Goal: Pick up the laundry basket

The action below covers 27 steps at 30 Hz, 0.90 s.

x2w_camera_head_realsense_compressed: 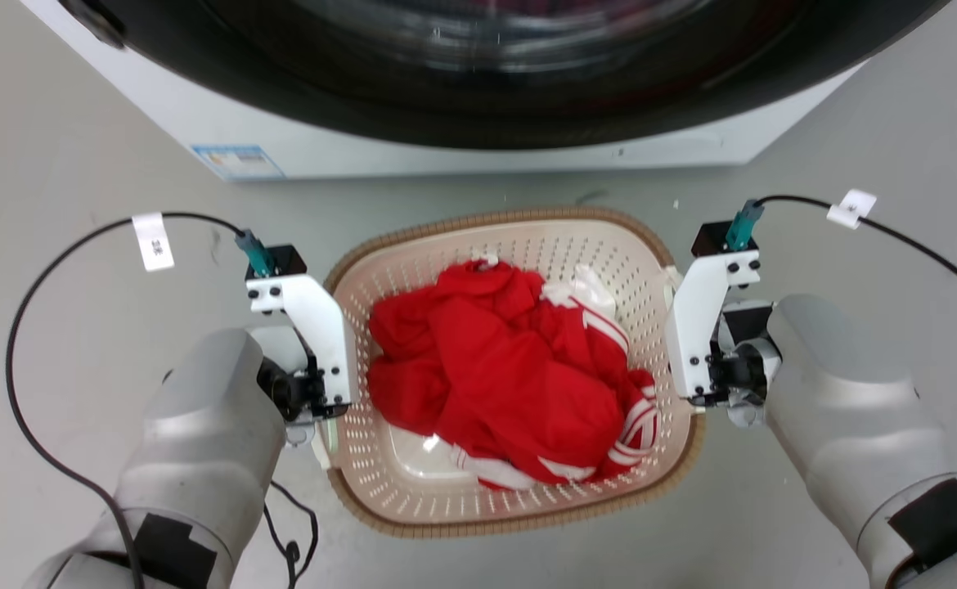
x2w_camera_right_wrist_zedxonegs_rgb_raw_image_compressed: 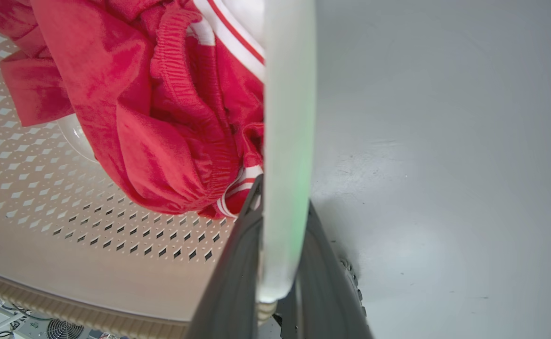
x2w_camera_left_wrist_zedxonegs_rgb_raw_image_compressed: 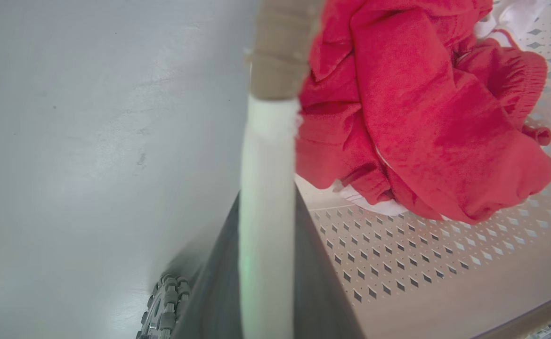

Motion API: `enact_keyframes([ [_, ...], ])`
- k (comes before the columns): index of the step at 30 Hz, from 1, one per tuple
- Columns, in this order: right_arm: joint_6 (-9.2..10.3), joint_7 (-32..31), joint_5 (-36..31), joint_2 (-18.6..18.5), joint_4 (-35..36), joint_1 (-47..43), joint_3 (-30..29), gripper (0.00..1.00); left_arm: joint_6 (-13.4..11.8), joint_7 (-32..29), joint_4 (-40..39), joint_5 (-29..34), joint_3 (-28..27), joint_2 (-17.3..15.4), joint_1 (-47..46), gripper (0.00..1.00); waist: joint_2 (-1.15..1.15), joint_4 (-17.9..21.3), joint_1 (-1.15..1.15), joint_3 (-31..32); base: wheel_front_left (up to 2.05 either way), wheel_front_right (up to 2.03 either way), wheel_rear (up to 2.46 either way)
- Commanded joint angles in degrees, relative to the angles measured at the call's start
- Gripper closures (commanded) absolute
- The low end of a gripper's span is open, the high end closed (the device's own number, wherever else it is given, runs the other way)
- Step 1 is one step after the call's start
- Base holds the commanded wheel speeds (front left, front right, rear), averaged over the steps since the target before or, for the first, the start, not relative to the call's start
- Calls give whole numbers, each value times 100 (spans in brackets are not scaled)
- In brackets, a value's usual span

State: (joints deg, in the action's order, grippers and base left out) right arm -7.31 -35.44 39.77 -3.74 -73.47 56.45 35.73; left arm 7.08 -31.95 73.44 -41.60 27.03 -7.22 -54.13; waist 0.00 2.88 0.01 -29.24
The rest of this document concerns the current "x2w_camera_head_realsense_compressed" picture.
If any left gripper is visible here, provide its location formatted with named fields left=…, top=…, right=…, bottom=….
left=249, top=326, right=342, bottom=472

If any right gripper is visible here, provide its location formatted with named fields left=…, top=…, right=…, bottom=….
left=694, top=299, right=784, bottom=430

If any beige perforated laundry basket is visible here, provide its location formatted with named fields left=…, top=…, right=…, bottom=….
left=322, top=206, right=708, bottom=539

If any red garment with white stripes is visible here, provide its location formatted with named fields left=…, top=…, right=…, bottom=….
left=366, top=258, right=660, bottom=492

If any blue white energy label sticker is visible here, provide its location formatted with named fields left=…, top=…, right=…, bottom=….
left=190, top=144, right=286, bottom=182

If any white washing machine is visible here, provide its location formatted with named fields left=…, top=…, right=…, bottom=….
left=19, top=0, right=957, bottom=182

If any black round washing machine door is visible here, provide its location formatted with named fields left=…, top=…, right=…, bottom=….
left=57, top=0, right=952, bottom=151

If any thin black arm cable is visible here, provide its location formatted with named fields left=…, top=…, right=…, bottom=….
left=262, top=479, right=321, bottom=589

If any white paper cable tag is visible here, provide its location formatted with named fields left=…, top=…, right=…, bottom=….
left=825, top=189, right=878, bottom=230
left=132, top=213, right=176, bottom=272

